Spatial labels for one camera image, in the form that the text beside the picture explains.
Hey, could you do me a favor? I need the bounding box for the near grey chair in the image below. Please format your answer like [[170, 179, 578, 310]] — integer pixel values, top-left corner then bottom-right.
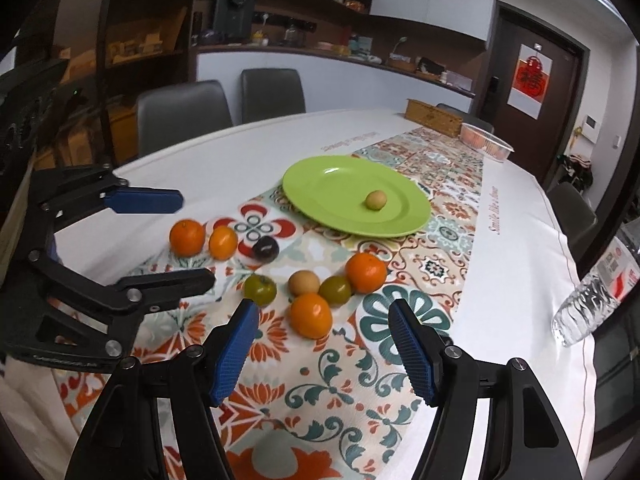
[[137, 80, 233, 157]]

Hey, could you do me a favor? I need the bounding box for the dark wooden door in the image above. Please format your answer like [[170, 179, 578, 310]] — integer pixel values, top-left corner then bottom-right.
[[474, 1, 590, 186]]

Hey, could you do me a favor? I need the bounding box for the small orange kumquat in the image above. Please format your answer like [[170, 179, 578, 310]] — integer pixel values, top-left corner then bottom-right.
[[208, 226, 238, 261]]

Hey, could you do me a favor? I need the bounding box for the green plate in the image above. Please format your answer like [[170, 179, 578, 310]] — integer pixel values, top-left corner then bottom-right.
[[282, 155, 431, 238]]

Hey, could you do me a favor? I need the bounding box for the red poster on door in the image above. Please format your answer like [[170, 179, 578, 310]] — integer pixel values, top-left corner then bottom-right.
[[506, 44, 553, 120]]

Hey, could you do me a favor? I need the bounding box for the white tablecloth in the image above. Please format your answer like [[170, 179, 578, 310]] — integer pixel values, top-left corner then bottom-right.
[[0, 107, 599, 480]]

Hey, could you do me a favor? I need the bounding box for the patterned table runner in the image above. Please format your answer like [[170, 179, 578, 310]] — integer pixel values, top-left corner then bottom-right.
[[132, 127, 484, 479]]

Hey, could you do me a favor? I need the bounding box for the clear water bottle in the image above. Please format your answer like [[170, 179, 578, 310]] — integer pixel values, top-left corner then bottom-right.
[[551, 219, 639, 347]]

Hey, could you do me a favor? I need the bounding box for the grey chair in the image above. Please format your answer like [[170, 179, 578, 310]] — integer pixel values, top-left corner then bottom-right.
[[137, 80, 233, 157], [241, 68, 306, 124]]

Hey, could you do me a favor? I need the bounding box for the right side dark chair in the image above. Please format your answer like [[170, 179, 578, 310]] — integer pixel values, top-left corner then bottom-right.
[[548, 182, 598, 260]]

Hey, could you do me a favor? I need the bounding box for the large orange mandarin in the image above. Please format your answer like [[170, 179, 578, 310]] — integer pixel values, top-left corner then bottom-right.
[[288, 294, 333, 340]]

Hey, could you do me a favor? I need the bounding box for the tan longan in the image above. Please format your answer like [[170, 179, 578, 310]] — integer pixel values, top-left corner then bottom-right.
[[364, 190, 387, 211], [288, 270, 321, 297]]

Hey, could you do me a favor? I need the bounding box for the clear plastic fruit container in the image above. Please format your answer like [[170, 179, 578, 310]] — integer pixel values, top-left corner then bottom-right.
[[459, 122, 514, 162]]

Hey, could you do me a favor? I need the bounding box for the black coffee machine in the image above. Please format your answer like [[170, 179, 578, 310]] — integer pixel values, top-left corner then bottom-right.
[[212, 0, 255, 42]]

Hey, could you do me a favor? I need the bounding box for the green tomato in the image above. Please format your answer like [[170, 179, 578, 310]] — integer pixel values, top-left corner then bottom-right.
[[242, 274, 277, 308], [318, 275, 352, 308]]

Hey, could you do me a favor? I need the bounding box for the dark plum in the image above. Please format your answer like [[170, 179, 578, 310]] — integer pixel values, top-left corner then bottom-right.
[[252, 235, 280, 263]]

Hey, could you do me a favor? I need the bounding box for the far grey chair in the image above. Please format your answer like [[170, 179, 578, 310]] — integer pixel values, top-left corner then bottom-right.
[[241, 68, 306, 124]]

